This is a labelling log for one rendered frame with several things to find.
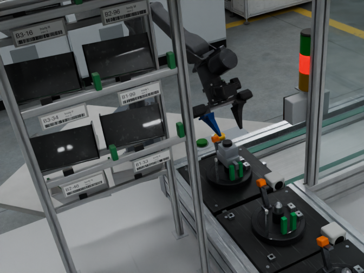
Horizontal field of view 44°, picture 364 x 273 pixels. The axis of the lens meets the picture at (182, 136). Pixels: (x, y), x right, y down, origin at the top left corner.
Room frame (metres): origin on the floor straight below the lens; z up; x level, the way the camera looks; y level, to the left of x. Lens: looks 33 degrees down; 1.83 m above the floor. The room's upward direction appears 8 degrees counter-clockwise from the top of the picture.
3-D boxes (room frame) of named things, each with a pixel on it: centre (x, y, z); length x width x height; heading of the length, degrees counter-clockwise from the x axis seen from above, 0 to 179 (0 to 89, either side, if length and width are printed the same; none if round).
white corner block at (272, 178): (1.03, -0.25, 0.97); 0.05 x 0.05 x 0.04; 21
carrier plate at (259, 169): (1.09, -0.13, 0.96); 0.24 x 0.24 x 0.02; 21
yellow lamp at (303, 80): (1.05, -0.35, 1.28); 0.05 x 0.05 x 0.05
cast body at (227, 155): (1.08, -0.13, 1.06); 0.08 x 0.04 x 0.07; 21
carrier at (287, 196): (0.85, -0.22, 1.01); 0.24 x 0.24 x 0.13; 21
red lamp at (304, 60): (1.05, -0.35, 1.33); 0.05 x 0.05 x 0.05
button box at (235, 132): (1.32, -0.13, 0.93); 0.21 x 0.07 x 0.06; 111
